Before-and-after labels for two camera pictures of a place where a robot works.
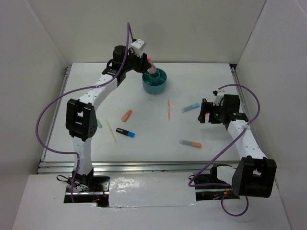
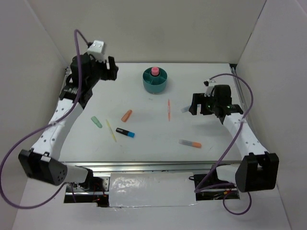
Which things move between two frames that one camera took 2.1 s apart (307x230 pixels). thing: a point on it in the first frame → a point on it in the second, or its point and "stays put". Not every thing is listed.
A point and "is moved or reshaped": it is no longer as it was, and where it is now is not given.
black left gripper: x=143 y=64 → x=110 y=74
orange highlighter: x=126 y=115 stays put
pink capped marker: x=153 y=69 is moved or reshaped
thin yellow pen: x=111 y=130 stays put
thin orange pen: x=169 y=109 stays put
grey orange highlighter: x=193 y=144 stays put
